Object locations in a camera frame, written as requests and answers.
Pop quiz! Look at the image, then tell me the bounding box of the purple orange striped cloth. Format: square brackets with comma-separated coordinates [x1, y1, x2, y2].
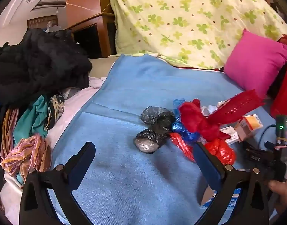
[0, 108, 19, 160]

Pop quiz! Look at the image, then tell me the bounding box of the person's right hand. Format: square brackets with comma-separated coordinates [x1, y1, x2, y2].
[268, 179, 287, 212]

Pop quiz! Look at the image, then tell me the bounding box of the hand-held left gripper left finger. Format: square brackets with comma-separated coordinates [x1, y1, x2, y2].
[19, 141, 97, 225]

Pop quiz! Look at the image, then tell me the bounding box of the red mesh basket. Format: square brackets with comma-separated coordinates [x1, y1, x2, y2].
[208, 89, 266, 125]

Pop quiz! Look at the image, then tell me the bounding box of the wooden wall panel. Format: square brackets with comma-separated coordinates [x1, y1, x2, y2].
[65, 0, 116, 29]

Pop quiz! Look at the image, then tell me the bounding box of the beige cushion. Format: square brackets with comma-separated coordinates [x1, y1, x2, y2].
[88, 57, 116, 78]

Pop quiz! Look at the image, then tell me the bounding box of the black plastic bag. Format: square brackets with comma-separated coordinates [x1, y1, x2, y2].
[141, 106, 175, 132]
[134, 129, 172, 154]

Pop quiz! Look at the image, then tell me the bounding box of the blue cable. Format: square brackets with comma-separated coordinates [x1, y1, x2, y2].
[259, 124, 277, 144]

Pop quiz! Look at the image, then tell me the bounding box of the green clover print quilt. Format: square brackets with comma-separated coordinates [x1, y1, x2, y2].
[109, 0, 287, 69]

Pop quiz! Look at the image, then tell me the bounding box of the small red plastic bag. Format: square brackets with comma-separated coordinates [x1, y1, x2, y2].
[204, 138, 236, 166]
[169, 132, 197, 162]

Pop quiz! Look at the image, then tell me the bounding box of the orange white cardboard box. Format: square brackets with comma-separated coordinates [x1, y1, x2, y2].
[235, 114, 263, 141]

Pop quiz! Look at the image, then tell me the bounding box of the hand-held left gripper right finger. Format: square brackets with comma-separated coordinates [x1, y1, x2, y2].
[193, 142, 271, 225]

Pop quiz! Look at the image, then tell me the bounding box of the blue blanket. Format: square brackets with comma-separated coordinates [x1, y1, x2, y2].
[48, 54, 277, 225]

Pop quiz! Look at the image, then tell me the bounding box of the pink orange striped scarf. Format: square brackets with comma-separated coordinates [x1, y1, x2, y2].
[0, 133, 52, 179]

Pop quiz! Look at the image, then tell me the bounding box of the white medicine box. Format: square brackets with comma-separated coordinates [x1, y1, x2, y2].
[220, 127, 240, 144]

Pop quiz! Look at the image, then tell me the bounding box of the blue white packet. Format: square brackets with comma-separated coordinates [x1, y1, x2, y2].
[202, 187, 242, 208]

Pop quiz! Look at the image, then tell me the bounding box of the white paper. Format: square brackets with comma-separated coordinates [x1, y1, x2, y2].
[201, 101, 226, 116]

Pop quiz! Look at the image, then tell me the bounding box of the red paper bag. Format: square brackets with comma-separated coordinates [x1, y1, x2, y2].
[270, 52, 287, 119]

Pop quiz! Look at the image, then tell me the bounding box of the blue plastic bag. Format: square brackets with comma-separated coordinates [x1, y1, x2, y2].
[171, 98, 200, 142]

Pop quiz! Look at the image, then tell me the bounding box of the pink pillow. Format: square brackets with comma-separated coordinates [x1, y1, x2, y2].
[223, 29, 287, 93]

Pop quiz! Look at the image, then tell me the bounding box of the large red plastic bag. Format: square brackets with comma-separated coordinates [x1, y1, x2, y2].
[177, 98, 231, 143]

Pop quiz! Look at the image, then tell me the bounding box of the brown yellow striped scarf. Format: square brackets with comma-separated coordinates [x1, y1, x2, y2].
[44, 95, 65, 130]

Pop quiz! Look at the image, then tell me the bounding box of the teal cloth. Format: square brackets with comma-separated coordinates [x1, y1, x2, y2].
[13, 95, 51, 146]

